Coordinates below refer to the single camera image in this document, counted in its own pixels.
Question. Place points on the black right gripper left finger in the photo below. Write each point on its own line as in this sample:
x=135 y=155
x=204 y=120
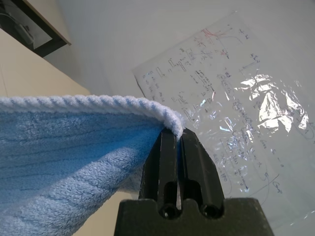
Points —
x=160 y=167

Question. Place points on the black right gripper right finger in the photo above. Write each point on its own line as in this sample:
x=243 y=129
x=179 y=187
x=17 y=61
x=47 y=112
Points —
x=197 y=169

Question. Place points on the light blue towel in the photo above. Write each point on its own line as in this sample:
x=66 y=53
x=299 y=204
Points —
x=61 y=152

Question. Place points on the clear plastic sheet with writing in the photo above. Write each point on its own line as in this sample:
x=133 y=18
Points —
x=221 y=110

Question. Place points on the black framed side table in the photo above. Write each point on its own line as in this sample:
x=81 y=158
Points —
x=46 y=29

